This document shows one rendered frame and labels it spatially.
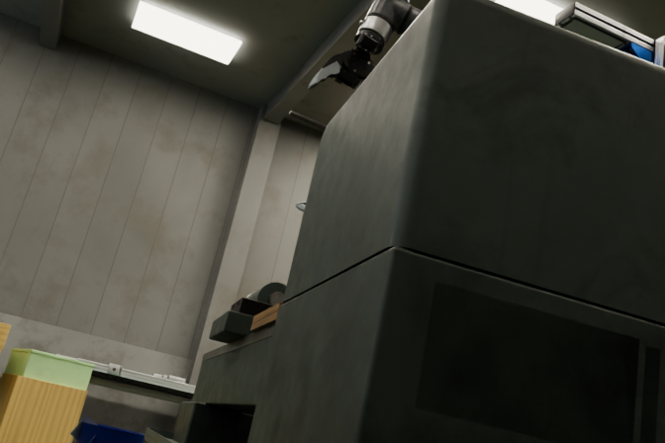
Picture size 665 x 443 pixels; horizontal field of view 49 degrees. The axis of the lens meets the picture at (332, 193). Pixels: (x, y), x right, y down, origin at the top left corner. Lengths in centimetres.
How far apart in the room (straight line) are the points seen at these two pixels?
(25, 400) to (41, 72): 546
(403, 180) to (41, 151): 874
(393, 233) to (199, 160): 891
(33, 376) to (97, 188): 451
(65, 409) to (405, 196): 458
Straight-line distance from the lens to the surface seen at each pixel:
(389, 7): 176
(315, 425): 100
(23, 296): 919
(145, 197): 950
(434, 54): 98
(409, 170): 91
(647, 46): 252
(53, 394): 531
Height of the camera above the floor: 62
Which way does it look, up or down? 19 degrees up
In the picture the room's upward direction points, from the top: 13 degrees clockwise
